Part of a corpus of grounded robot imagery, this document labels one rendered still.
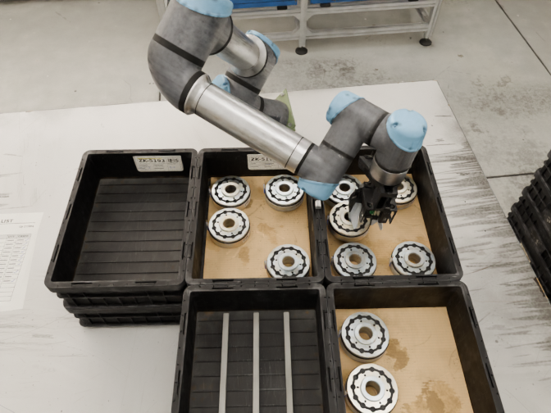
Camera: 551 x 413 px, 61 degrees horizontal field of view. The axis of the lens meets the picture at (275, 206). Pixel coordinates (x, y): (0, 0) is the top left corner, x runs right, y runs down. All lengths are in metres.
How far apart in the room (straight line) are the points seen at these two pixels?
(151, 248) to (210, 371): 0.35
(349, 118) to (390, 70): 2.18
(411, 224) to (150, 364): 0.73
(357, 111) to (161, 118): 0.92
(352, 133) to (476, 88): 2.24
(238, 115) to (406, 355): 0.62
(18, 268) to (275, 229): 0.72
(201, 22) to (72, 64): 2.38
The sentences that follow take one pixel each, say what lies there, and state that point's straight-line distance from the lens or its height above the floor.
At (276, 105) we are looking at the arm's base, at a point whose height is 0.86.
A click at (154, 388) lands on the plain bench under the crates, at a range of 1.19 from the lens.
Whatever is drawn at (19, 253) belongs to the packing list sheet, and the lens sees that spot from 1.48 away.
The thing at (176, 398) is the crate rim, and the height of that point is 0.93.
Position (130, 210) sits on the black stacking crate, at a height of 0.83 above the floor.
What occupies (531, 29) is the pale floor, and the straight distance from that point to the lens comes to 3.81.
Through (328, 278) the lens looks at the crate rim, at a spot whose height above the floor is 0.93.
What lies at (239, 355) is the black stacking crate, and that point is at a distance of 1.05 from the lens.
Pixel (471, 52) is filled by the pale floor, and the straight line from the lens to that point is 3.41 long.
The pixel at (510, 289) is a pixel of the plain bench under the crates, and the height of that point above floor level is 0.70.
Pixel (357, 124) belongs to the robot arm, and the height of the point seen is 1.19.
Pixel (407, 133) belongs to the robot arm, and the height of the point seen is 1.22.
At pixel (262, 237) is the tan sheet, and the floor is 0.83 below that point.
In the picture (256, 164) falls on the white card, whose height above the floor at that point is 0.88.
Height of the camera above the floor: 1.82
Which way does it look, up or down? 53 degrees down
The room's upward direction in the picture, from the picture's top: straight up
